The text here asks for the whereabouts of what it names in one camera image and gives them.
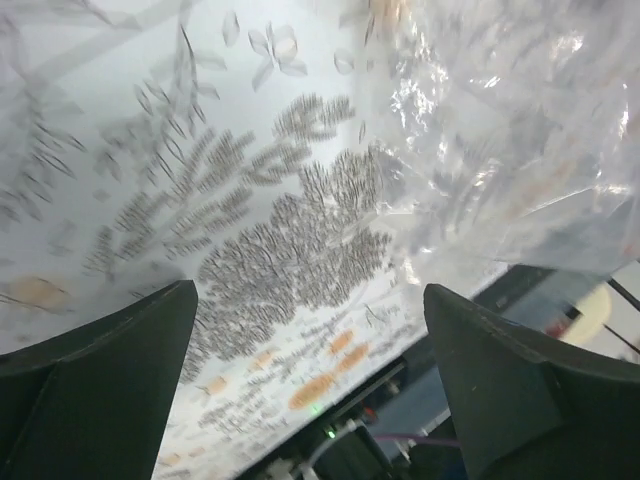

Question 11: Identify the clear zip bag orange seal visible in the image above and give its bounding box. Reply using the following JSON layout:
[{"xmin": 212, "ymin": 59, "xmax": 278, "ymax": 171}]
[{"xmin": 370, "ymin": 1, "xmax": 639, "ymax": 283}]

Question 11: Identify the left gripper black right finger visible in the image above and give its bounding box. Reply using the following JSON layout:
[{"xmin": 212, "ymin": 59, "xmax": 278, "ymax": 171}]
[{"xmin": 423, "ymin": 284, "xmax": 639, "ymax": 479}]

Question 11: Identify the floral tablecloth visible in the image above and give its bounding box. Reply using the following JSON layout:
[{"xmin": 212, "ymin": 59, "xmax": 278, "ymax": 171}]
[{"xmin": 0, "ymin": 0, "xmax": 551, "ymax": 480}]

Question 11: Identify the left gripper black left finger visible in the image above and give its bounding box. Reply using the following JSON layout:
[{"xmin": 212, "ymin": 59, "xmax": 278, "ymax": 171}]
[{"xmin": 1, "ymin": 280, "xmax": 198, "ymax": 480}]

